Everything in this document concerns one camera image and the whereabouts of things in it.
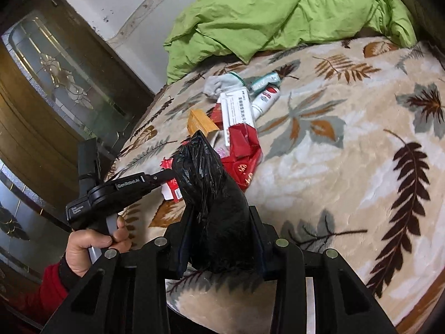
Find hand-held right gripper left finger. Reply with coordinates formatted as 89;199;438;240
41;205;193;334

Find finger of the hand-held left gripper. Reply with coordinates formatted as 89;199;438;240
146;169;178;186

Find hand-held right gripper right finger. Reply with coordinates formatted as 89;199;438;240
248;206;399;334

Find small red white pack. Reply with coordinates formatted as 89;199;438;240
160;156;185;201

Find black plastic bag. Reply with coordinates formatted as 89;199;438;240
172;130;268;275

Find person's left forearm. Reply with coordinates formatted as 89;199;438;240
17;256;76;325

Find person's left hand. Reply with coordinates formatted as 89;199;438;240
64;217;133;288

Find pink patterned wrapper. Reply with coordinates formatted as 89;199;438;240
214;145;232;162

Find orange cardboard box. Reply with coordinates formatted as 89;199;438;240
187;109;220;140

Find red cigarette box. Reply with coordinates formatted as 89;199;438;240
210;102;226;129

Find red plastic wrapper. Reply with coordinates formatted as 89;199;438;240
221;123;262;192

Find long white medicine box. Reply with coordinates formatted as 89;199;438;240
219;89;256;148

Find white grey sock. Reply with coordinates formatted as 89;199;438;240
202;71;247;100

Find leaf-print blanket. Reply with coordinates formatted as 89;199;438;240
104;36;445;334

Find wooden wardrobe glass door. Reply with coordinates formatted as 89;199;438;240
0;0;157;286

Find white spray bottle red label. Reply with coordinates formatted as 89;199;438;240
251;87;281;115

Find green white tube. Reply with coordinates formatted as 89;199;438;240
248;71;282;93

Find white curved headboard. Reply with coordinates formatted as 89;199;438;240
115;0;244;87

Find green quilt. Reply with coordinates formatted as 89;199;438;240
163;0;418;84

